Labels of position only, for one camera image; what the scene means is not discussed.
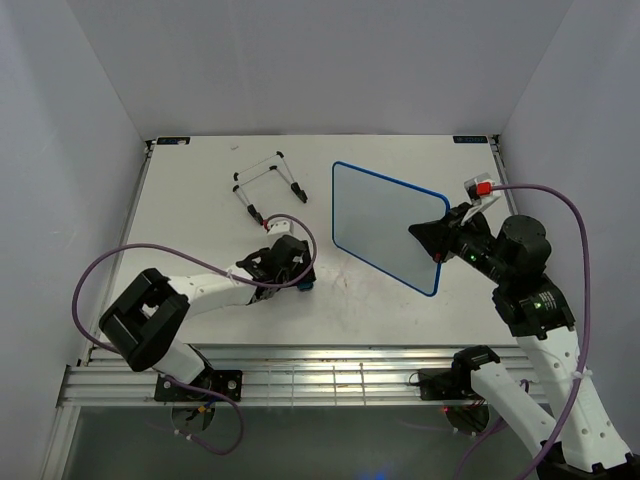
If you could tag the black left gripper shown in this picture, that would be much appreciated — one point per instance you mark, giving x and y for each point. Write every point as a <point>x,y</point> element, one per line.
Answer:
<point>302,267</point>

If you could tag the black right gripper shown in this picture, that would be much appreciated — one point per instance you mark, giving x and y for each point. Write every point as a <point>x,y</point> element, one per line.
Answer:
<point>438,237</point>

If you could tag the blue framed whiteboard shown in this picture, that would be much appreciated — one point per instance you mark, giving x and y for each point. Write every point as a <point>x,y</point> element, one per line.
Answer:
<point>371,216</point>

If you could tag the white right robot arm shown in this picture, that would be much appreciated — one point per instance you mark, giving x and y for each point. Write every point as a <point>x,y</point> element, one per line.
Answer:
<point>574,438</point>

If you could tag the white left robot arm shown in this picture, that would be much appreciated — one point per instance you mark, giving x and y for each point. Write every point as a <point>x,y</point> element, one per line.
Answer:
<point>142,324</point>

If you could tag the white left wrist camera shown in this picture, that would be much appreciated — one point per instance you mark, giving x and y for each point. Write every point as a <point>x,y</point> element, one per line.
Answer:
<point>276,228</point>

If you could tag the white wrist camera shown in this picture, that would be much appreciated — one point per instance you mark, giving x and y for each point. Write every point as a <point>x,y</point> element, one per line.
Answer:
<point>276,228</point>
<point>481,195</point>

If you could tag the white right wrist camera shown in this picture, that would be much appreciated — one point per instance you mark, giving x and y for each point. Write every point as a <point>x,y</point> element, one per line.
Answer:
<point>481,195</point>

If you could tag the black wire board stand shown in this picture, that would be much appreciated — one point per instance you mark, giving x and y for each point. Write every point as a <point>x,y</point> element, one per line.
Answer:
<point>265,180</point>

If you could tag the aluminium table edge rail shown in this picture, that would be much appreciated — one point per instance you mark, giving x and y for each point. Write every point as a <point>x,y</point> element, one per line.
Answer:
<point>273,376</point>

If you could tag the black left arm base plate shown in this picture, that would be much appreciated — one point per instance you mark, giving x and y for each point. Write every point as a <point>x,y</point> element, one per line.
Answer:
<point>225,382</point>

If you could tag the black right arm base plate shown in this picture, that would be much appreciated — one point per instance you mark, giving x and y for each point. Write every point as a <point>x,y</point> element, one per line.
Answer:
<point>444,384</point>

